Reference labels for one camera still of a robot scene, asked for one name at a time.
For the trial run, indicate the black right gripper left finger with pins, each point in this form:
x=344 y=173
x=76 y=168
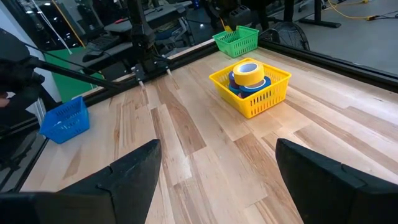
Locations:
x=124 y=193

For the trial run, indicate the black standing desk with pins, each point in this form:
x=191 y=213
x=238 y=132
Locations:
x=317 y=11

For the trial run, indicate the black operator desk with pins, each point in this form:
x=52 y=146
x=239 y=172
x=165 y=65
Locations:
x=118 y=54

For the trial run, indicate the black diagonal stand beam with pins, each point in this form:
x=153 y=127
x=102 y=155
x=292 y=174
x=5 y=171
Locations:
x=77 y=74

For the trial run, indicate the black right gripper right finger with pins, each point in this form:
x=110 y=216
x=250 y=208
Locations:
x=329 y=199

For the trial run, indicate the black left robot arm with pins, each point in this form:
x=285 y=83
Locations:
x=141 y=37

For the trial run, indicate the yellow plastic basket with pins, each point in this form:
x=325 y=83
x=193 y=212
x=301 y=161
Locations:
x=258 y=105

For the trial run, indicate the green plastic basket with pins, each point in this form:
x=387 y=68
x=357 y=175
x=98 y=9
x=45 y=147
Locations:
x=239 y=46

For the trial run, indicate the black floor fan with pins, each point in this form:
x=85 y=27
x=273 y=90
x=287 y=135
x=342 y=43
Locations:
x=292 y=34

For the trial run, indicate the person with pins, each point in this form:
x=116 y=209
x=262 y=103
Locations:
x=15 y=62

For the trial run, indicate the yellow tape roll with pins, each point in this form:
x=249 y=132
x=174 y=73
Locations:
x=248 y=77

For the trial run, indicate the black extrusion table frame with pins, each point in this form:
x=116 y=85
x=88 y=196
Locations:
x=342 y=69

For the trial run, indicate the blue plastic basket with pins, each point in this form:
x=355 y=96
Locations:
x=68 y=127

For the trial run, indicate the black keyboard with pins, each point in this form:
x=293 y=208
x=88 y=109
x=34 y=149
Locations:
x=104 y=43

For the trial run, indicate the green panel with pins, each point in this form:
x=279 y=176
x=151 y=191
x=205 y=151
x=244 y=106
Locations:
x=66 y=87

